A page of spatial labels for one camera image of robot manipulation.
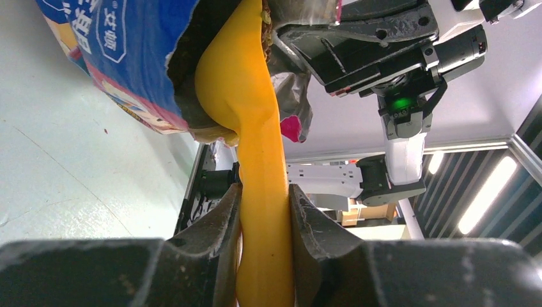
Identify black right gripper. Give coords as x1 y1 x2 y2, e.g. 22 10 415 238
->
278 1 438 97

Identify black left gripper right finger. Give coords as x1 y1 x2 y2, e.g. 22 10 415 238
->
289 184 541 306

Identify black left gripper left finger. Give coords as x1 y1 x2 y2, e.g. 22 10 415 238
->
1 184 242 306

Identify yellow plastic food scoop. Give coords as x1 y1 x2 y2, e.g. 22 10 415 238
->
195 1 295 306

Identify colourful cat food bag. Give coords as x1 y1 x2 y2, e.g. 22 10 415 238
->
38 1 341 146

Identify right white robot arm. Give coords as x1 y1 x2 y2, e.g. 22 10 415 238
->
269 1 541 206

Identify brown kibble pet food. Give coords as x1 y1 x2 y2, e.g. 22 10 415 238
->
260 0 273 61

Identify cardboard box outside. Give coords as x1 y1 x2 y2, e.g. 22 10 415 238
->
337 198 397 228

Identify ceiling light strips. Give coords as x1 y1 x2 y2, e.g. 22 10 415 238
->
417 150 518 238

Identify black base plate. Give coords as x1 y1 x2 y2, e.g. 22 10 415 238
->
173 141 240 235

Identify aluminium corner post right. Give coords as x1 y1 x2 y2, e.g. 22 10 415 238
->
286 134 541 184

